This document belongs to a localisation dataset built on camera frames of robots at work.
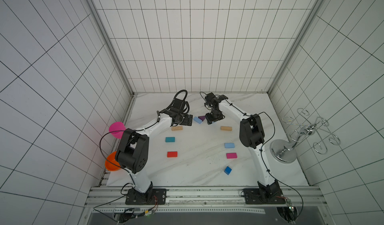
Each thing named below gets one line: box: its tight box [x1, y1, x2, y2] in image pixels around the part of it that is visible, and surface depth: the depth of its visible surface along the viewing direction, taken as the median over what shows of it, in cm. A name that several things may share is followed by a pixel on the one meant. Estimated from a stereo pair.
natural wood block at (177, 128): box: [171, 125, 183, 131], surface depth 100 cm
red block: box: [167, 151, 178, 158], surface depth 89 cm
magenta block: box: [226, 152, 238, 159], surface depth 88 cm
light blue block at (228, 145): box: [224, 142, 235, 149], surface depth 92 cm
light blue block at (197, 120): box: [193, 116, 203, 124], surface depth 105 cm
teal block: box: [165, 137, 176, 143], surface depth 95 cm
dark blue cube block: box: [224, 166, 232, 176], surface depth 81 cm
